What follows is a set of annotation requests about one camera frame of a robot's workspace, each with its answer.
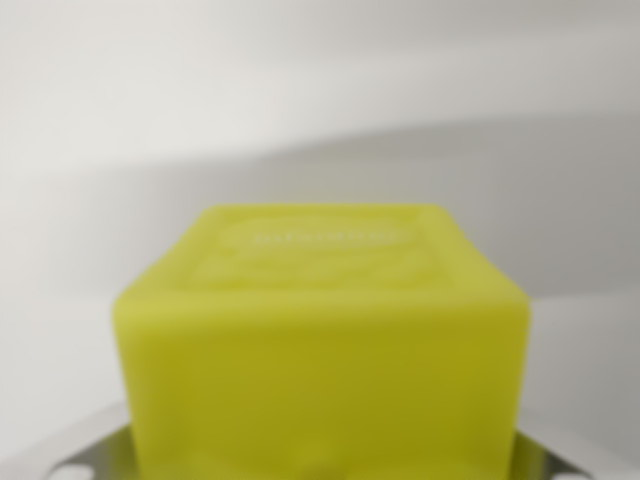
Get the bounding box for black silver gripper left finger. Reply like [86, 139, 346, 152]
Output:
[0, 400, 145, 480]

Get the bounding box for black silver gripper right finger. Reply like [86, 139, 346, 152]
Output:
[503, 405, 640, 480]

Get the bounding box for yellow cube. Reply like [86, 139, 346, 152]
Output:
[111, 202, 533, 480]

